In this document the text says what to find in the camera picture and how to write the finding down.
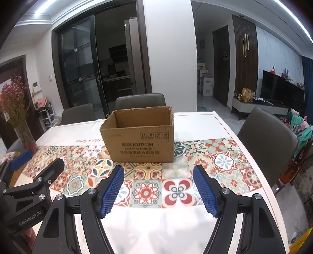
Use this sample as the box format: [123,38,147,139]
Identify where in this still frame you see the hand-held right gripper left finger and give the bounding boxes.
[37,165,125,254]

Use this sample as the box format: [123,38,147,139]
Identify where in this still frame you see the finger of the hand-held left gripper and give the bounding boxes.
[4,157,65,203]
[0,149,33,188]

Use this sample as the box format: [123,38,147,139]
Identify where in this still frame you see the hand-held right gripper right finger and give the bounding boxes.
[193,164,289,254]

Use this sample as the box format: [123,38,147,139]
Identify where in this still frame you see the brown cardboard box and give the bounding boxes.
[100,106,174,164]

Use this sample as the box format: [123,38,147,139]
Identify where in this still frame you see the grey dining chair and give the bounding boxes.
[62,104,96,125]
[237,107,299,188]
[115,93,167,110]
[5,138,27,154]

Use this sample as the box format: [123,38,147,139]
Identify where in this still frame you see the white shoe rack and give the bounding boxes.
[37,98,58,131]

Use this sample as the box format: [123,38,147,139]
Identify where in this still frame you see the pink dried flowers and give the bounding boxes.
[0,74,31,130]

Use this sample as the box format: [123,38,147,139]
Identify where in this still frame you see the white television cabinet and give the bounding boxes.
[231,95,290,120]

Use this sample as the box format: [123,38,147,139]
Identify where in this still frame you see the white storage drawers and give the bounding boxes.
[198,62,213,97]

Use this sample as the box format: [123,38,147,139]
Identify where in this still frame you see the teal clothes pile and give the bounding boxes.
[284,112,313,157]

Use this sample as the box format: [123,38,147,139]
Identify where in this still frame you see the dark glass sliding door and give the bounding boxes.
[52,15,147,110]

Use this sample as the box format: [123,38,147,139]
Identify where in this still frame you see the dark wooden door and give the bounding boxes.
[212,26,231,108]

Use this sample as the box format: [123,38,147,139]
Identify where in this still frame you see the black television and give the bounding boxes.
[260,70,306,108]

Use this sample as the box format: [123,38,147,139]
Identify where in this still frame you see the dark wood panel cabinet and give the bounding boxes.
[232,15,260,98]

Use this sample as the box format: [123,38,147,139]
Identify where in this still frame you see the silver refrigerator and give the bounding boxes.
[124,17,147,94]

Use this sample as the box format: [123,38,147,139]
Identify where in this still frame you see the blue curtain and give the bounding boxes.
[301,56,313,118]

